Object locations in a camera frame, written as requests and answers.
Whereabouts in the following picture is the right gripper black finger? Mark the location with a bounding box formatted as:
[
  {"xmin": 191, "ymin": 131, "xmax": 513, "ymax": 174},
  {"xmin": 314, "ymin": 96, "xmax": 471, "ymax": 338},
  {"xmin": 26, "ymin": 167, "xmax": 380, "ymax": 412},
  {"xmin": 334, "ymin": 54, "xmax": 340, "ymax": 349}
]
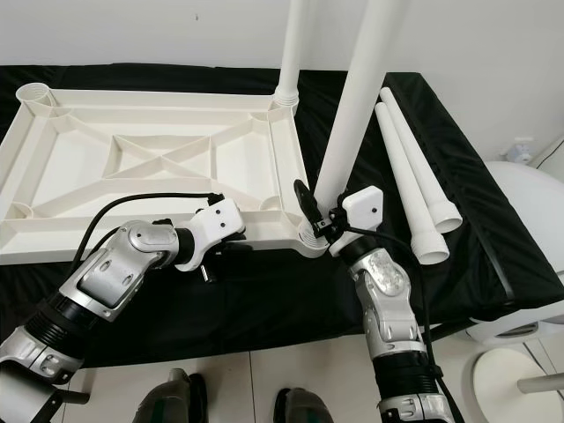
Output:
[{"xmin": 293, "ymin": 179, "xmax": 323, "ymax": 226}]

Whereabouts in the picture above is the white plastic table top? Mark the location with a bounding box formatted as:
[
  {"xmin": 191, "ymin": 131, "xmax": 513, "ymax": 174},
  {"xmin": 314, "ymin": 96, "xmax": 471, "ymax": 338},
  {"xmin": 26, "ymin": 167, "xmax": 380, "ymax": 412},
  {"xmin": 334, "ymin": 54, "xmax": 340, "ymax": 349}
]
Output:
[{"xmin": 0, "ymin": 82, "xmax": 327, "ymax": 265}]

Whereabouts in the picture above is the black table cloth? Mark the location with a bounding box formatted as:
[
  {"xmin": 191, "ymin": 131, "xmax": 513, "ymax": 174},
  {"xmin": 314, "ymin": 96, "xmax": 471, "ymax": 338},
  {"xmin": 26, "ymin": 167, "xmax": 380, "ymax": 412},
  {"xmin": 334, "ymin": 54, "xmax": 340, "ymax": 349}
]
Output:
[{"xmin": 0, "ymin": 63, "xmax": 564, "ymax": 367}]

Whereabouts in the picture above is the grey robot left foot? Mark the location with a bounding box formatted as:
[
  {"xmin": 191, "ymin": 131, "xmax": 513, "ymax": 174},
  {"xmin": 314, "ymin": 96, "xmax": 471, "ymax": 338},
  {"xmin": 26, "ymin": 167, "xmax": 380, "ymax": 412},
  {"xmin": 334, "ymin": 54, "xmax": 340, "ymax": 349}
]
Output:
[{"xmin": 132, "ymin": 368, "xmax": 199, "ymax": 423}]

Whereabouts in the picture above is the grey robot foot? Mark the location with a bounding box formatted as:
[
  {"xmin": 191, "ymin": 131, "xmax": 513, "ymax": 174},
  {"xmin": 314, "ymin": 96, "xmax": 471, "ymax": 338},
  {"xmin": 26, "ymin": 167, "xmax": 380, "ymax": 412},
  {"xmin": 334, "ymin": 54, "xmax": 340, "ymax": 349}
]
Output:
[
  {"xmin": 132, "ymin": 368, "xmax": 199, "ymax": 423},
  {"xmin": 269, "ymin": 388, "xmax": 340, "ymax": 423}
]

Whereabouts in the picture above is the grey robot right foot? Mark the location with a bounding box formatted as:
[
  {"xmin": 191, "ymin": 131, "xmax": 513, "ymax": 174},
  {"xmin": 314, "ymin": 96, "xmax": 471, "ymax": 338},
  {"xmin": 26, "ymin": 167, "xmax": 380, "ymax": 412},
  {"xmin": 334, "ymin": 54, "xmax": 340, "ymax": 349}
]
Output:
[{"xmin": 269, "ymin": 388, "xmax": 340, "ymax": 423}]

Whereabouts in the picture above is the white dome-shaped appliance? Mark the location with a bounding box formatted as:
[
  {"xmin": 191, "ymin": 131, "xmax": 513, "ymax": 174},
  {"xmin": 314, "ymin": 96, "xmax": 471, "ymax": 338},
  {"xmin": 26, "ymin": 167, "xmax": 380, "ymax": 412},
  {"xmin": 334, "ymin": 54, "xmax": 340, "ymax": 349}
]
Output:
[{"xmin": 463, "ymin": 157, "xmax": 564, "ymax": 345}]

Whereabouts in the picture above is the white round base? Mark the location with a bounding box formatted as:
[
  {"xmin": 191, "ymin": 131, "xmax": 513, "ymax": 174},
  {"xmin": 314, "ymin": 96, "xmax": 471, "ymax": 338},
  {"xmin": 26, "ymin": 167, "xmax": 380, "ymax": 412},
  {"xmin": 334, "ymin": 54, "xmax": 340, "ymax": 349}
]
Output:
[{"xmin": 471, "ymin": 346, "xmax": 564, "ymax": 423}]

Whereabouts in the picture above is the grey metal rod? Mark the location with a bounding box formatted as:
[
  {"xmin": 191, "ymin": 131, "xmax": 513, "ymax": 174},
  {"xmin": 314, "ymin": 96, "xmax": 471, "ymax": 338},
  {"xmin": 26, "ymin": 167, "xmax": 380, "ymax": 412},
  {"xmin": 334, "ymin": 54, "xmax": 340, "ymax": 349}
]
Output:
[{"xmin": 518, "ymin": 375, "xmax": 564, "ymax": 395}]

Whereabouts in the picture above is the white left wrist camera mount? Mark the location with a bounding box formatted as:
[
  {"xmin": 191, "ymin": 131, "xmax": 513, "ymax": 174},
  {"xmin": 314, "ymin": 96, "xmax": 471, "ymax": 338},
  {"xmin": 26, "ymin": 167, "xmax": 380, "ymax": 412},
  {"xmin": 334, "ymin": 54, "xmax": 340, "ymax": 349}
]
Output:
[{"xmin": 181, "ymin": 197, "xmax": 248, "ymax": 265}]

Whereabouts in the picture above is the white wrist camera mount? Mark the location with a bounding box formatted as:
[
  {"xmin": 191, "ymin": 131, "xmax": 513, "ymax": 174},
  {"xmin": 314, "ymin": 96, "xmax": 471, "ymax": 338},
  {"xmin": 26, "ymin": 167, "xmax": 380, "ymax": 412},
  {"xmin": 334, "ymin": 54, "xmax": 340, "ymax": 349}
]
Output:
[
  {"xmin": 328, "ymin": 185, "xmax": 385, "ymax": 256},
  {"xmin": 181, "ymin": 197, "xmax": 248, "ymax": 265}
]

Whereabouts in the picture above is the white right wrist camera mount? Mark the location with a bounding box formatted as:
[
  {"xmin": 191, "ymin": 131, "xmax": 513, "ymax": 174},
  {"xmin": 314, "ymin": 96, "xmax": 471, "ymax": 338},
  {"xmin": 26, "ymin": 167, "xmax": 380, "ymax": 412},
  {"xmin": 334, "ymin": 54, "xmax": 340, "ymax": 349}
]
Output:
[{"xmin": 328, "ymin": 185, "xmax": 385, "ymax": 256}]

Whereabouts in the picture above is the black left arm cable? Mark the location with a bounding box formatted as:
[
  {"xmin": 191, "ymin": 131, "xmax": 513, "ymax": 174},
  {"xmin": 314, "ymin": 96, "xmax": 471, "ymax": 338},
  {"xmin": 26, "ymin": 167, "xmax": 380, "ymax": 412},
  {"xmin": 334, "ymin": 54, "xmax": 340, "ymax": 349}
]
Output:
[{"xmin": 79, "ymin": 191, "xmax": 224, "ymax": 274}]

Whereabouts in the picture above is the small white wall device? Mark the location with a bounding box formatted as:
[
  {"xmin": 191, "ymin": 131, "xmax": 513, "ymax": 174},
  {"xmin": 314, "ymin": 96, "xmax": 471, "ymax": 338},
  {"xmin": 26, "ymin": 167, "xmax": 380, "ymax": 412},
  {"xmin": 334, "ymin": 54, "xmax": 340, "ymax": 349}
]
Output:
[{"xmin": 507, "ymin": 135, "xmax": 534, "ymax": 162}]

